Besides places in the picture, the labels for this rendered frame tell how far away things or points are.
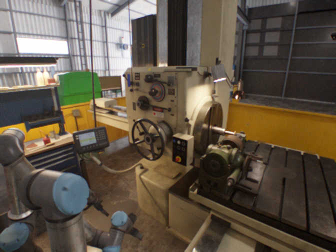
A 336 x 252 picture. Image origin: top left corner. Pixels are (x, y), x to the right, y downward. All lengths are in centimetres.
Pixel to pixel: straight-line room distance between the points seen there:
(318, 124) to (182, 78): 283
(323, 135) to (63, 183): 368
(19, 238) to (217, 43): 221
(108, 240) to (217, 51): 185
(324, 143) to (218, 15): 284
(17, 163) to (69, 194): 60
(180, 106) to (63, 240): 112
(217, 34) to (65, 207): 187
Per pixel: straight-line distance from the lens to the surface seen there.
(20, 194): 68
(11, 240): 136
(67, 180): 57
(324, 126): 370
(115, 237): 107
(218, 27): 197
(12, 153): 110
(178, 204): 195
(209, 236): 142
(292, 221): 135
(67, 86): 508
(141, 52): 259
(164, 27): 234
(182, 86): 134
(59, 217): 61
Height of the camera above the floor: 186
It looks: 19 degrees down
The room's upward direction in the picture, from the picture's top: straight up
